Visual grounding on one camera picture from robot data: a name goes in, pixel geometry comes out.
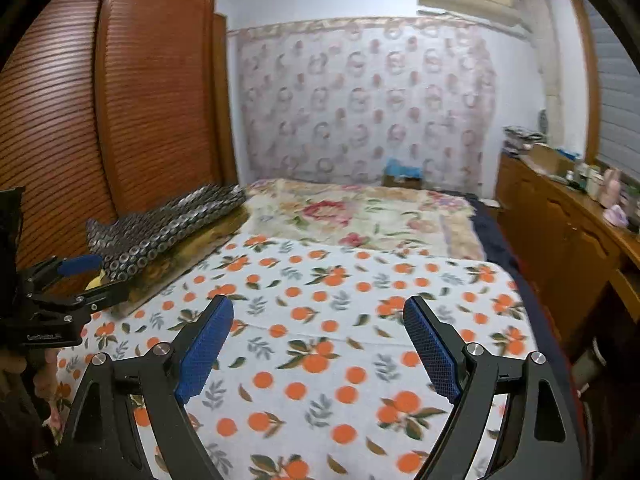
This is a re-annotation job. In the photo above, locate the grey window roller blind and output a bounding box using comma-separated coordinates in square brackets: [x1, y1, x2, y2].
[584, 0, 640, 180]

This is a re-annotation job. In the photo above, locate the pink thermos jug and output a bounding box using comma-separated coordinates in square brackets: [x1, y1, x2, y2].
[599, 167, 620, 209]

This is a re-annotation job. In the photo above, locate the navy blue bed sheet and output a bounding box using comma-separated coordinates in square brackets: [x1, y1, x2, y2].
[462, 194, 577, 410]

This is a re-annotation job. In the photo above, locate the person left hand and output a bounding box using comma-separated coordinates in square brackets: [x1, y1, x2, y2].
[0, 349, 60, 402]

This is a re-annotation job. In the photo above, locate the floral beige bed blanket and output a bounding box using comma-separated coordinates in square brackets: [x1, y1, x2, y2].
[243, 179, 485, 260]

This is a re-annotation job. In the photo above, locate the pink circle pattern curtain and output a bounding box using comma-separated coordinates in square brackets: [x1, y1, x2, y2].
[234, 15, 496, 193]

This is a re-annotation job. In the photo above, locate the wooden sideboard cabinet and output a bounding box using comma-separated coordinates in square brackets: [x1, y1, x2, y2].
[496, 154, 639, 346]

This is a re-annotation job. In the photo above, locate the orange fruit print blanket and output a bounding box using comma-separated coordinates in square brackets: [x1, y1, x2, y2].
[56, 234, 537, 479]

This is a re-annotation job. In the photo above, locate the navy patterned silk shirt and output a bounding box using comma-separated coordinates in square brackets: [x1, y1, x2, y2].
[87, 184, 246, 282]

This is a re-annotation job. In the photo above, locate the pink tissue pack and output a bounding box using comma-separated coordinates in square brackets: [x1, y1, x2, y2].
[603, 204, 628, 229]

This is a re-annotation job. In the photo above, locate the brown louvered wooden wardrobe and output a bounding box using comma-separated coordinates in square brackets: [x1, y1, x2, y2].
[1, 0, 239, 268]

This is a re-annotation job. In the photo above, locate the cardboard box on sideboard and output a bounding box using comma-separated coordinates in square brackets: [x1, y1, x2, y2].
[521, 143, 574, 177]

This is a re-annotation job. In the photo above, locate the beige side curtain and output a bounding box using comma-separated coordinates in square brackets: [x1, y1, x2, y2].
[522, 0, 564, 148]

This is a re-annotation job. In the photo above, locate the box with blue items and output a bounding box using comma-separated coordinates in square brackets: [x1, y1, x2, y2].
[382, 158, 423, 190]

